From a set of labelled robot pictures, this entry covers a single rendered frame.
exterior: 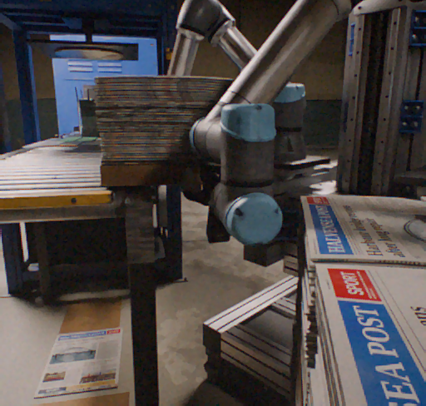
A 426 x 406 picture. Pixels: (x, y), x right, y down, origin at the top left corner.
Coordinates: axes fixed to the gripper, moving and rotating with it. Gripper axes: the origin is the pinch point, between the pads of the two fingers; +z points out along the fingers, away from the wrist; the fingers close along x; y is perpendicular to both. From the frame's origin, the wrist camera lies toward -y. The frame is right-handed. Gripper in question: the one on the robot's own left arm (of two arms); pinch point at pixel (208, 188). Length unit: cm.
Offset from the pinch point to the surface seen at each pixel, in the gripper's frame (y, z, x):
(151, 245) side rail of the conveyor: -8.1, -13.6, 13.3
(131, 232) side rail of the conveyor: -5.5, -13.5, 16.8
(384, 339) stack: 4, -63, 2
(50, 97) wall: 46, 869, 208
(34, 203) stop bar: 0.4, -13.9, 32.9
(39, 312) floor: -81, 99, 63
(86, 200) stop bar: 0.9, -14.0, 24.5
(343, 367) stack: 4, -65, 6
